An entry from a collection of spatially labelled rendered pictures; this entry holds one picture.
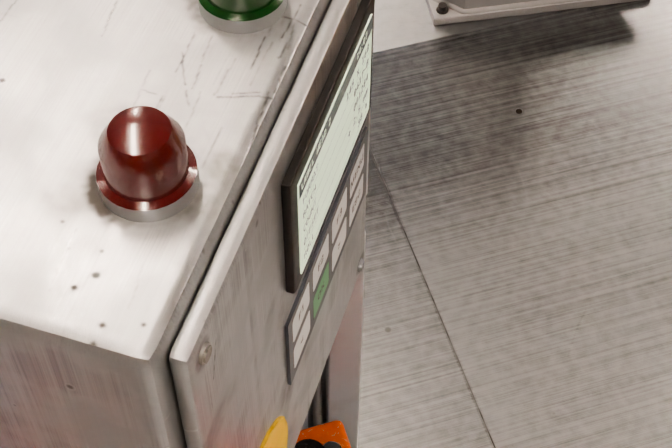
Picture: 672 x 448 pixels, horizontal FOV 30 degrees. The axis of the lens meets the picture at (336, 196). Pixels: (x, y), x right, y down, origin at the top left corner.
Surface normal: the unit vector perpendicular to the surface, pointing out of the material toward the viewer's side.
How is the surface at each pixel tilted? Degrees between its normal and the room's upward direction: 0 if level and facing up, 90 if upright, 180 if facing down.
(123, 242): 0
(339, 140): 90
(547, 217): 0
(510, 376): 0
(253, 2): 90
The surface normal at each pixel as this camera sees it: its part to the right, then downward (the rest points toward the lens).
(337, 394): 0.29, 0.76
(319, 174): 0.95, 0.25
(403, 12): 0.00, -0.60
